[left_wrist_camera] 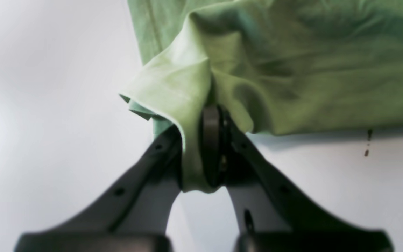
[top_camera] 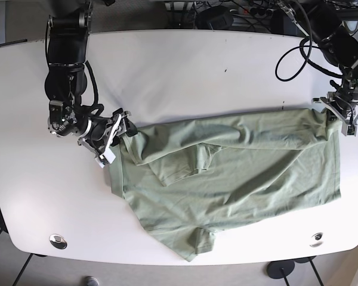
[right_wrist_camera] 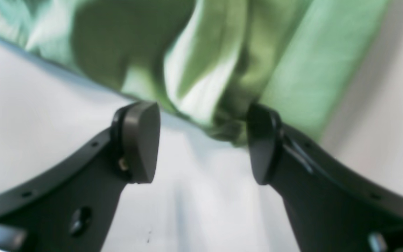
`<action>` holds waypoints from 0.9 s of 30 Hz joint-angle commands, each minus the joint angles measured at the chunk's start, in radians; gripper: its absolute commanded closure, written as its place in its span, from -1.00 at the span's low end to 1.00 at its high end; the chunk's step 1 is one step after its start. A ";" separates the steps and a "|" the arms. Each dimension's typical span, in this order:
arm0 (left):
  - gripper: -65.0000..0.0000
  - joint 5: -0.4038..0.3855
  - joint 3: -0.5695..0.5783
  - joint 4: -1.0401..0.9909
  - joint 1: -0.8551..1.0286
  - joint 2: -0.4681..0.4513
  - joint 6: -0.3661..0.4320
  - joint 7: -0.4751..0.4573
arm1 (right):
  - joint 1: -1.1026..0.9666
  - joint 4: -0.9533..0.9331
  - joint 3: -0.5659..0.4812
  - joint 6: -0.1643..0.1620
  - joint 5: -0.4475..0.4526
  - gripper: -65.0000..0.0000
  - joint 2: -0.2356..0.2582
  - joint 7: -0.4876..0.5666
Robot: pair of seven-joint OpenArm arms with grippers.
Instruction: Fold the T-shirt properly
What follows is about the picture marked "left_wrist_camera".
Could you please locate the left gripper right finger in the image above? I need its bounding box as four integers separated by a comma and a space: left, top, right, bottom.
201, 106, 394, 252

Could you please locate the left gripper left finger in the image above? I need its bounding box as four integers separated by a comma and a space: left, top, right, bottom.
14, 126, 182, 252

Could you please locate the sage green polo shirt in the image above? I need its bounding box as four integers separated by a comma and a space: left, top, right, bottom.
120, 0, 403, 193

